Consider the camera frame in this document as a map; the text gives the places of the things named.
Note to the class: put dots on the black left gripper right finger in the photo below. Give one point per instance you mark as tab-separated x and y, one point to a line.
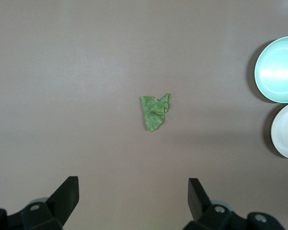
199	206

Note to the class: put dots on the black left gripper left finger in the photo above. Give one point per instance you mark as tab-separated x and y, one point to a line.
62	203

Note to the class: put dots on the green lettuce leaf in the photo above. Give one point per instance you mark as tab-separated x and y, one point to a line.
153	112

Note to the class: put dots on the beige plate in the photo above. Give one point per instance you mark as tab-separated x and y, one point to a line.
286	131

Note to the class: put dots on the pale green plate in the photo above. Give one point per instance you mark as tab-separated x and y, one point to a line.
278	72

